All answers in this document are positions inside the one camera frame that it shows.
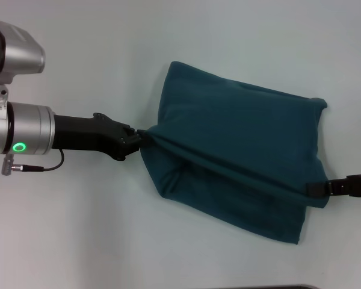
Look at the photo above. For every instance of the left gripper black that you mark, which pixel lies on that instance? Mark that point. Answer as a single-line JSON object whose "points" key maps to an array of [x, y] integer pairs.
{"points": [[87, 134]]}

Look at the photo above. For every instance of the teal T-shirt with FREE print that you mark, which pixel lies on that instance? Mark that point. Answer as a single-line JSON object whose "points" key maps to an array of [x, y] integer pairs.
{"points": [[234, 144]]}

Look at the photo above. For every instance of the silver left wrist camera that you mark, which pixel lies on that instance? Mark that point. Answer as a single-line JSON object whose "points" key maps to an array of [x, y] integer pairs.
{"points": [[18, 51]]}

